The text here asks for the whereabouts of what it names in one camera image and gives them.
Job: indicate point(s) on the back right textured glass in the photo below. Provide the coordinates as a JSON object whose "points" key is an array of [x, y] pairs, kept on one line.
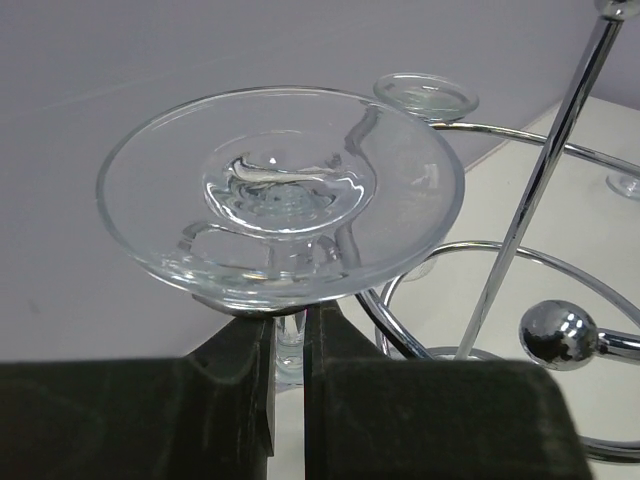
{"points": [[430, 97]]}

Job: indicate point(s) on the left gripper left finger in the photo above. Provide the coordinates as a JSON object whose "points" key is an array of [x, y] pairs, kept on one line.
{"points": [[206, 415]]}

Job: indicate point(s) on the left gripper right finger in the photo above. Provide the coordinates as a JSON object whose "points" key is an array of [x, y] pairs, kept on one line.
{"points": [[367, 416]]}

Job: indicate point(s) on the chrome wine glass rack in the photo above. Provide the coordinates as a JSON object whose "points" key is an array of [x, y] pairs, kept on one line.
{"points": [[555, 334]]}

